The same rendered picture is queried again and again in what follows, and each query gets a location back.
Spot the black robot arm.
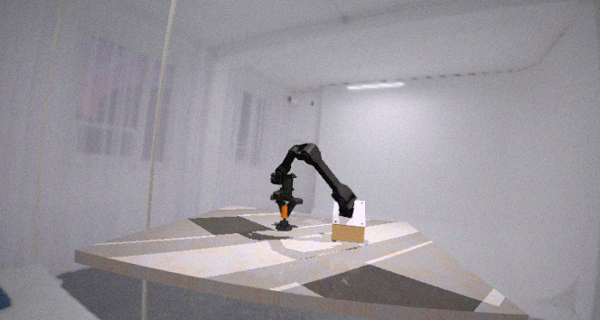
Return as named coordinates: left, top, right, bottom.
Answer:
left=270, top=143, right=357, bottom=218

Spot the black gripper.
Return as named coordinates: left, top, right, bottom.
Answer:
left=270, top=185, right=303, bottom=216

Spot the black shaft on round pedestal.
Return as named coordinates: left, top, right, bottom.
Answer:
left=276, top=218, right=292, bottom=231

